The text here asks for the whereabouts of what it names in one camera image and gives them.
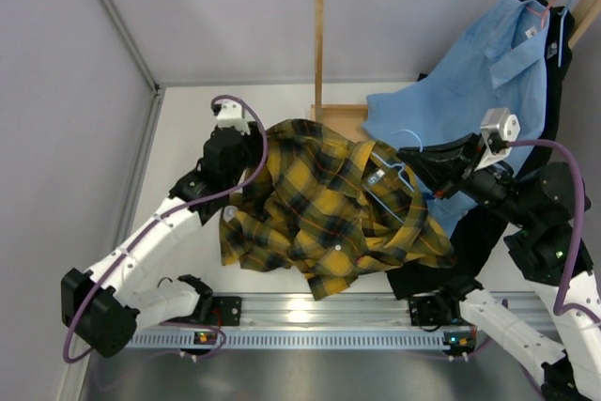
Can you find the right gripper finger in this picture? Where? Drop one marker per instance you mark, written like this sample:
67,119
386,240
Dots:
438,177
465,147

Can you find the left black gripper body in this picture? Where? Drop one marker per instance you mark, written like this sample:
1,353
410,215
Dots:
251,149

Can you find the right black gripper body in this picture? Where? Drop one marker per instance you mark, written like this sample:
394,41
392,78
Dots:
490,187

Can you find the light blue wire hanger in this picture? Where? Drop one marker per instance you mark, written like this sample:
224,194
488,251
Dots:
391,183

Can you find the yellow black plaid shirt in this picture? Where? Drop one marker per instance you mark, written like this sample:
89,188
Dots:
307,210

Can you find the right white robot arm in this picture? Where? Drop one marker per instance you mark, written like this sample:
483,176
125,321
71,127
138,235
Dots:
547,206

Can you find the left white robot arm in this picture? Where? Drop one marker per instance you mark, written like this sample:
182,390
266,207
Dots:
187,207

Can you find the light blue shirt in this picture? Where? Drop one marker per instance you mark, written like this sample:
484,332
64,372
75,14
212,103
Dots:
499,61

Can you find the black garment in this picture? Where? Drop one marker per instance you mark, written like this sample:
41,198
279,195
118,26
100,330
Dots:
478,232

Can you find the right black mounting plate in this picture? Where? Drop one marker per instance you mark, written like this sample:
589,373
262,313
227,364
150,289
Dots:
433,311

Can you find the black mounting plate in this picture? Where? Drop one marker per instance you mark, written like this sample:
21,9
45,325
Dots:
218,311
433,311

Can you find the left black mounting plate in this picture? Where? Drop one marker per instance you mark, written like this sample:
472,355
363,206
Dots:
218,311

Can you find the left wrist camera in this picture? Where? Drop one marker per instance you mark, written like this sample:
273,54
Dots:
230,114

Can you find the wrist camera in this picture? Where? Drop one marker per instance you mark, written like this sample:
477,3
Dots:
498,128
230,114

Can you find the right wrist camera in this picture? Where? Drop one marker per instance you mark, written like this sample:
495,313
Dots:
498,128

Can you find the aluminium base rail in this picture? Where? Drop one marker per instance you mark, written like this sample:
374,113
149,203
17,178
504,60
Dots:
319,314

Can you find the slotted cable duct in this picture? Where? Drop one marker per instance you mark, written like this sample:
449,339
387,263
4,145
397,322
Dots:
335,340

